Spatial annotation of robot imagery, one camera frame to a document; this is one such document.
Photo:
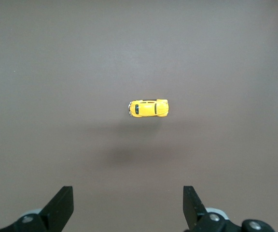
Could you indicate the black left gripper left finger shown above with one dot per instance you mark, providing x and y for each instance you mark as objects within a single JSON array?
[{"x": 57, "y": 207}]

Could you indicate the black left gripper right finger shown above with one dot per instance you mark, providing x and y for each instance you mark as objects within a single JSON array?
[{"x": 194, "y": 212}]

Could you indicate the brown table cover sheet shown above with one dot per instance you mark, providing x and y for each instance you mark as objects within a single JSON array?
[{"x": 57, "y": 72}]

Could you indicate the yellow beetle toy car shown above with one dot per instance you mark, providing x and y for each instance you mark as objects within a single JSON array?
[{"x": 147, "y": 108}]

